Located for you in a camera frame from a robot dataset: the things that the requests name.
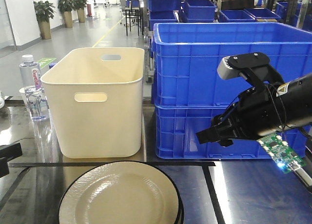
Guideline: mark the lower blue plastic crate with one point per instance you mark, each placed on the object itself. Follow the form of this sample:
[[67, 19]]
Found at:
[[176, 129]]

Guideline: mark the cream plastic basket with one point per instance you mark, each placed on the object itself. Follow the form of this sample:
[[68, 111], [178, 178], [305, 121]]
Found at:
[[95, 99]]

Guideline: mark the clear water bottle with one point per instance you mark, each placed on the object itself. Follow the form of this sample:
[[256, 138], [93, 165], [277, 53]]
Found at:
[[30, 73]]

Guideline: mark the stack of cream plates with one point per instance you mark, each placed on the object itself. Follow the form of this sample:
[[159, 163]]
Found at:
[[124, 192]]

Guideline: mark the blue plastic crate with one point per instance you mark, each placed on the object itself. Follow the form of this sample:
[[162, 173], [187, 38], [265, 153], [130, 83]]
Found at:
[[176, 129], [187, 56]]

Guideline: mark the clear plastic cup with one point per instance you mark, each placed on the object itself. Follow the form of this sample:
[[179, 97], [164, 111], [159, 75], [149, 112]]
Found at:
[[30, 95]]

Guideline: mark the potted plant gold pot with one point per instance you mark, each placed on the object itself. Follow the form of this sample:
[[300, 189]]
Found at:
[[44, 11]]

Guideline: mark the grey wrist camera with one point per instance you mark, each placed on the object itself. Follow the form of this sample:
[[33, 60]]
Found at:
[[254, 68]]

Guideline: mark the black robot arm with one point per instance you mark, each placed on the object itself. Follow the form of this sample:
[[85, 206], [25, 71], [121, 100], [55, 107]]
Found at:
[[296, 96]]

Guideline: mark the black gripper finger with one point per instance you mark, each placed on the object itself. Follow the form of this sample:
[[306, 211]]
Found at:
[[7, 153]]

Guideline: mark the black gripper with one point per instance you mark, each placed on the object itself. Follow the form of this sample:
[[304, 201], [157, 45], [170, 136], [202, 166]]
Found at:
[[255, 115]]

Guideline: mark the green circuit board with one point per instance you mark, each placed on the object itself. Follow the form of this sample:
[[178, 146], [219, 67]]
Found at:
[[281, 153]]

